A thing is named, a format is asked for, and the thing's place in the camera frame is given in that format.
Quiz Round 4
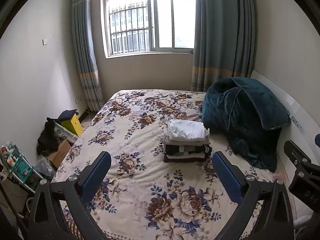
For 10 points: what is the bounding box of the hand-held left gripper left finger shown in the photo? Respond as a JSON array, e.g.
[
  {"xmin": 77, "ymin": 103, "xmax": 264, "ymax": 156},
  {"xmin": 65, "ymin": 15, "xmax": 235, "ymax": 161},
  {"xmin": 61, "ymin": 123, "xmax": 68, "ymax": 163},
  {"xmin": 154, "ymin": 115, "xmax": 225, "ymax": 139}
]
[{"xmin": 27, "ymin": 151, "xmax": 112, "ymax": 240}]

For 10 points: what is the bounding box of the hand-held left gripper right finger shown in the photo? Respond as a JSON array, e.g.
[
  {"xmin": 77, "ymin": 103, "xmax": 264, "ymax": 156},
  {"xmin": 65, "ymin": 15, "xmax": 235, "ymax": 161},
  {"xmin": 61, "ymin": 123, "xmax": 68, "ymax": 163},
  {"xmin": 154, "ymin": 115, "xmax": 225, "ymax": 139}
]
[{"xmin": 211, "ymin": 151, "xmax": 294, "ymax": 240}]

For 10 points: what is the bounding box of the white garment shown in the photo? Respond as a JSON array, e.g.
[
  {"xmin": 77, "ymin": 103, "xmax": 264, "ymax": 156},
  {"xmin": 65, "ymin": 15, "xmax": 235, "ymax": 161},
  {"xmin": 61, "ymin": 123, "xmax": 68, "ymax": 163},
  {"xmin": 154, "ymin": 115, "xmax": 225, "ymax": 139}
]
[{"xmin": 167, "ymin": 120, "xmax": 209, "ymax": 142}]

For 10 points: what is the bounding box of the black clothes pile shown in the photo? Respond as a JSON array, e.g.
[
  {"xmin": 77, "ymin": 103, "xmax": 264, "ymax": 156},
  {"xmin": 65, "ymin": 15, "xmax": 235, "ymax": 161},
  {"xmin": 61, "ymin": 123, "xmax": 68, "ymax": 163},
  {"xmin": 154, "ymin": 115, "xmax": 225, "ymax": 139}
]
[{"xmin": 37, "ymin": 117, "xmax": 63, "ymax": 155}]

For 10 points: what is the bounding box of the white headboard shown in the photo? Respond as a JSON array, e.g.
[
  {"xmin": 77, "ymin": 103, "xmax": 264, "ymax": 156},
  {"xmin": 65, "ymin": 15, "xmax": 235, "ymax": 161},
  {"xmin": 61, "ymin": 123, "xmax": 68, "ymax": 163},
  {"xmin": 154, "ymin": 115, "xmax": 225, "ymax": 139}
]
[{"xmin": 251, "ymin": 70, "xmax": 320, "ymax": 172}]

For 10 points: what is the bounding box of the cardboard box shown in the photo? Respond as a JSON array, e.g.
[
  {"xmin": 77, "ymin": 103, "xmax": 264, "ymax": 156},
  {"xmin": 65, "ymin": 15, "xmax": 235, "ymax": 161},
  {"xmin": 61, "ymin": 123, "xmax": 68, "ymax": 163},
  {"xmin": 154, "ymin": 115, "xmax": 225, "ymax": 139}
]
[{"xmin": 47, "ymin": 139, "xmax": 72, "ymax": 169}]

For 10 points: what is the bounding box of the dark brown folded garment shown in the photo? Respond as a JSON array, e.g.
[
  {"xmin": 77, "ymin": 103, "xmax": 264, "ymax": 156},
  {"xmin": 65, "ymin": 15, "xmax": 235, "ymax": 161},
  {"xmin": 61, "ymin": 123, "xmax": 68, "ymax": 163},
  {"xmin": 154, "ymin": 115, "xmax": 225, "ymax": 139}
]
[{"xmin": 164, "ymin": 154, "xmax": 208, "ymax": 163}]

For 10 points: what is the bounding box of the floral bed blanket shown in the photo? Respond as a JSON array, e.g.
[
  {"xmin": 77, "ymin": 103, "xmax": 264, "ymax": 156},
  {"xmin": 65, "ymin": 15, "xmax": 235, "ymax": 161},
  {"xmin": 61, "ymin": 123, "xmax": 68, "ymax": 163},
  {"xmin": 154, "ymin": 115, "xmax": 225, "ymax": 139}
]
[{"xmin": 51, "ymin": 89, "xmax": 283, "ymax": 240}]

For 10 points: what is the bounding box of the clear plastic bag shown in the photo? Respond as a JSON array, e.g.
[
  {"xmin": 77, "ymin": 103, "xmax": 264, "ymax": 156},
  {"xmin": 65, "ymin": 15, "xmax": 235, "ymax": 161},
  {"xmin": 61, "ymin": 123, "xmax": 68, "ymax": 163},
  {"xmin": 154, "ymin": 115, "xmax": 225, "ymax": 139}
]
[{"xmin": 35, "ymin": 155, "xmax": 56, "ymax": 180}]

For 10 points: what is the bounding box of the red checked bed sheet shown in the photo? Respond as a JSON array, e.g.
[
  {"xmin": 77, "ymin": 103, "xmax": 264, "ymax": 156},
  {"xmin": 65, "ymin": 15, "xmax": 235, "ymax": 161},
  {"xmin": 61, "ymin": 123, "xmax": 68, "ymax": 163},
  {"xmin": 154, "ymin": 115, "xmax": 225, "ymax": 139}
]
[{"xmin": 61, "ymin": 200, "xmax": 84, "ymax": 240}]

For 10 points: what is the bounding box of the yellow box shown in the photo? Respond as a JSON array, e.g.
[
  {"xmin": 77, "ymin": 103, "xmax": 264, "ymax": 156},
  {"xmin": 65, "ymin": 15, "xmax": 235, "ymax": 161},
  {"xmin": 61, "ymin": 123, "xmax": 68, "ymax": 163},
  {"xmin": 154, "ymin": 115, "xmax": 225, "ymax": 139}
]
[{"xmin": 61, "ymin": 114, "xmax": 83, "ymax": 137}]

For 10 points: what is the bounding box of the white plastic crate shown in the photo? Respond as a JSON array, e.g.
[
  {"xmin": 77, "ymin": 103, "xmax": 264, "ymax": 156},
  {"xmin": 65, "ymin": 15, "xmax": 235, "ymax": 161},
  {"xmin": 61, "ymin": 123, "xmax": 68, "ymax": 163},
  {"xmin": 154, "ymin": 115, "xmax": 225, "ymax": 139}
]
[{"xmin": 54, "ymin": 122, "xmax": 78, "ymax": 143}]

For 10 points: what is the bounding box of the dark striped folded garment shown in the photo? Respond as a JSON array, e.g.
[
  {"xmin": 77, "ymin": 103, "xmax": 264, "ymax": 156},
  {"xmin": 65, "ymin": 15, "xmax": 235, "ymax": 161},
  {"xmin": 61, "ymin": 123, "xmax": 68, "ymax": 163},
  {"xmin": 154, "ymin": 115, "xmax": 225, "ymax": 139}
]
[{"xmin": 164, "ymin": 144, "xmax": 212, "ymax": 156}]

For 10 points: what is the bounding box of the teal velvet quilt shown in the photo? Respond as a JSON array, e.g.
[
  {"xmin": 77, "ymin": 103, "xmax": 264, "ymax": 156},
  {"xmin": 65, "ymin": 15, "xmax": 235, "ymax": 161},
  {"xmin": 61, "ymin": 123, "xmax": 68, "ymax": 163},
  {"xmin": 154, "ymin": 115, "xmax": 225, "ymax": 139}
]
[{"xmin": 201, "ymin": 77, "xmax": 292, "ymax": 172}]

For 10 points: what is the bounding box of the beige folded garment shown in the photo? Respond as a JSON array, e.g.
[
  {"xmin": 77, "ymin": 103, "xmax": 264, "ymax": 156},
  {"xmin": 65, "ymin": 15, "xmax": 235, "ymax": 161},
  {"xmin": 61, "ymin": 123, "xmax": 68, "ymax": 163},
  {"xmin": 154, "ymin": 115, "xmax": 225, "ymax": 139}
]
[{"xmin": 164, "ymin": 126, "xmax": 211, "ymax": 146}]

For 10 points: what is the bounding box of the dark cloth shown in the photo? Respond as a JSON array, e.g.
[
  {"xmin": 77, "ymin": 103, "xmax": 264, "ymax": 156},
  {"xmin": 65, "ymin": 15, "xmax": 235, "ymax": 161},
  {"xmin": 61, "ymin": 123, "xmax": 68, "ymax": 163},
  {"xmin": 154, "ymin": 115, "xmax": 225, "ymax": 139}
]
[{"xmin": 58, "ymin": 109, "xmax": 78, "ymax": 122}]

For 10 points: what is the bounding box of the green storage rack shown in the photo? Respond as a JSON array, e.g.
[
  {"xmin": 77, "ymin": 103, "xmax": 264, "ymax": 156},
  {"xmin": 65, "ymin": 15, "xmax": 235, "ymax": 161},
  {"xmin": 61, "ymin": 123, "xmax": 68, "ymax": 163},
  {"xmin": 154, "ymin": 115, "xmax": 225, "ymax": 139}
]
[{"xmin": 0, "ymin": 142, "xmax": 43, "ymax": 193}]

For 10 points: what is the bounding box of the grey-blue curtain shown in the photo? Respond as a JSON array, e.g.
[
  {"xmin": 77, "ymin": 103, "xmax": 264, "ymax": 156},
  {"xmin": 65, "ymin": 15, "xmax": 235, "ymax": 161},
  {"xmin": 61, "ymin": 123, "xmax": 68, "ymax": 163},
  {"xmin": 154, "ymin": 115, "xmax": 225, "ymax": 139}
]
[
  {"xmin": 190, "ymin": 0, "xmax": 257, "ymax": 92},
  {"xmin": 71, "ymin": 0, "xmax": 105, "ymax": 112}
]

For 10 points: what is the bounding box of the window security grille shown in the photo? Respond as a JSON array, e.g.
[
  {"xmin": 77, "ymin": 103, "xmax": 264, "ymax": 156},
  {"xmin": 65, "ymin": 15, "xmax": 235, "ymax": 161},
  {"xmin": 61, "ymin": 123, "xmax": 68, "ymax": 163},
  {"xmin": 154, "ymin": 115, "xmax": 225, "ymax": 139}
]
[{"xmin": 109, "ymin": 1, "xmax": 150, "ymax": 55}]

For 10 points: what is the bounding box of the sliding window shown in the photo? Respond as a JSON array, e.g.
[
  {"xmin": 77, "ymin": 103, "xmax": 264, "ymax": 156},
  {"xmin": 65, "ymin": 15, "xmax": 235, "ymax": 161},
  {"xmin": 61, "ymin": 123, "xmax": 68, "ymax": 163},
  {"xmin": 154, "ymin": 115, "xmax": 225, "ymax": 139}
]
[{"xmin": 101, "ymin": 0, "xmax": 196, "ymax": 58}]

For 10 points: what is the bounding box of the white cable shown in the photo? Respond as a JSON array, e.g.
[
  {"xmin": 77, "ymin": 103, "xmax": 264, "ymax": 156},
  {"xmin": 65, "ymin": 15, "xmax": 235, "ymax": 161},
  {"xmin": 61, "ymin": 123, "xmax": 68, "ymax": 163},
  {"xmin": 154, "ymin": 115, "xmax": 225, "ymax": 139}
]
[{"xmin": 81, "ymin": 109, "xmax": 94, "ymax": 128}]

